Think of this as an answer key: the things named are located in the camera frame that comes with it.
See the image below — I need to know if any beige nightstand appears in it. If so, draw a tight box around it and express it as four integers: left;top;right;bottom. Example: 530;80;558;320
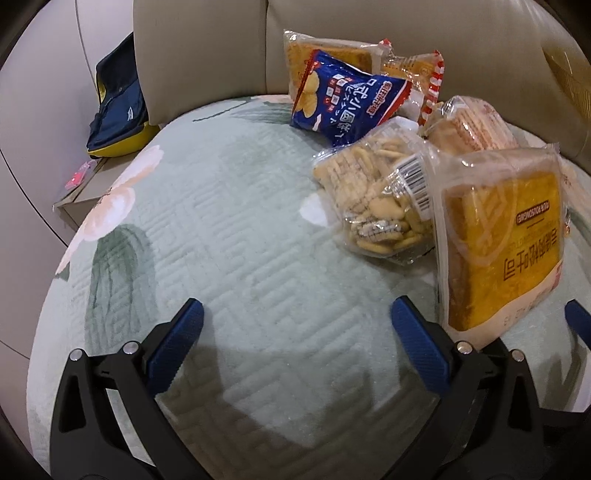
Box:
52;154;139;234

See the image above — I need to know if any small orange toast packet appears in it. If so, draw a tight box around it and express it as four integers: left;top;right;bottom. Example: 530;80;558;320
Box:
283;30;393;112

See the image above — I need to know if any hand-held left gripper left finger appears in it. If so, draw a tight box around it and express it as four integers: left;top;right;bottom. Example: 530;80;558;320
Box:
50;298;206;480

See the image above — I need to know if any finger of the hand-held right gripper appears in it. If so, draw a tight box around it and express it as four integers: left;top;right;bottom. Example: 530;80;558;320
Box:
564;299;591;357

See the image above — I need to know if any beige leather back cushion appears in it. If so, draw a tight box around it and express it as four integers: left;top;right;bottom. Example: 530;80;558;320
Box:
265;0;591;162
133;0;271;127

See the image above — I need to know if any clear wafer packet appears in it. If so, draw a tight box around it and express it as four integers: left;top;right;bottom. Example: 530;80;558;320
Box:
420;95;520;155

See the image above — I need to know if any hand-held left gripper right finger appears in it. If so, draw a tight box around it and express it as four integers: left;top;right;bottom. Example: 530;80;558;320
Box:
390;296;546;480

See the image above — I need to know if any large orange toast packet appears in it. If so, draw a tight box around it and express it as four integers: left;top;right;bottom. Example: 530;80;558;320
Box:
434;143;572;348

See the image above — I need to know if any floral quilted blanket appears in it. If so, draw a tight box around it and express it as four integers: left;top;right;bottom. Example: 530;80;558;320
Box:
28;95;591;480

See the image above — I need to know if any pink printed card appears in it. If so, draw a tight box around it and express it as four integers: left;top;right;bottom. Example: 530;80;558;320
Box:
53;159;101;206

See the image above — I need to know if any red striped snack packet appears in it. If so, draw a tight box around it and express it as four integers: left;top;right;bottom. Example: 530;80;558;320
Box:
381;50;446;125

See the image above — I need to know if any blue chip packet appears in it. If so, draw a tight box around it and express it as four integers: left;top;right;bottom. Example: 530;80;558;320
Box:
291;48;414;148

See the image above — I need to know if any clear bag of small biscuits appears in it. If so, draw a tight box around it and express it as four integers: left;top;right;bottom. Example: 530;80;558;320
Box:
311;117;444;266

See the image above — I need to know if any navy and yellow bag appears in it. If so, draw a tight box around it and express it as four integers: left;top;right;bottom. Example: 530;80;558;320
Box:
87;32;161;160

